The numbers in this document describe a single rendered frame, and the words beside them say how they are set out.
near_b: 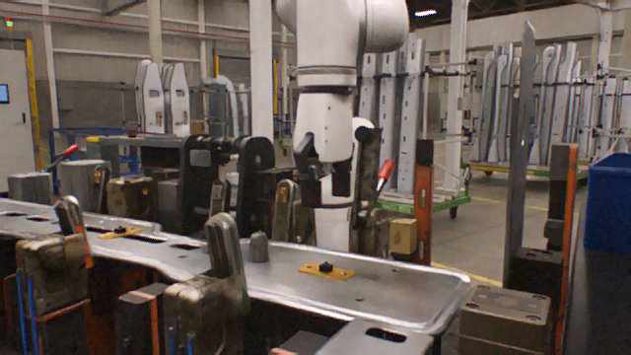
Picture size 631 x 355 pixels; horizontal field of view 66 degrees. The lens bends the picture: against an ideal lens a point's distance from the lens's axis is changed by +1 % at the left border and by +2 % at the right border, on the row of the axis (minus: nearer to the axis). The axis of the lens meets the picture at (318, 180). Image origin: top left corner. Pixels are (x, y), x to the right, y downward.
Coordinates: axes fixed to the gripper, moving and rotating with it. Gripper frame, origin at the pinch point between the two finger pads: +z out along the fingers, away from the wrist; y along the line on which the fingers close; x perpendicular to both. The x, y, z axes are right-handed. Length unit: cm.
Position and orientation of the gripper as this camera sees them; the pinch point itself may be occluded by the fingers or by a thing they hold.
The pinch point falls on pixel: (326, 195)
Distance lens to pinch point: 71.5
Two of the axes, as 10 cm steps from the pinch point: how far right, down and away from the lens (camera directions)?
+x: 8.7, 0.7, -4.9
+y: -4.9, 1.3, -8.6
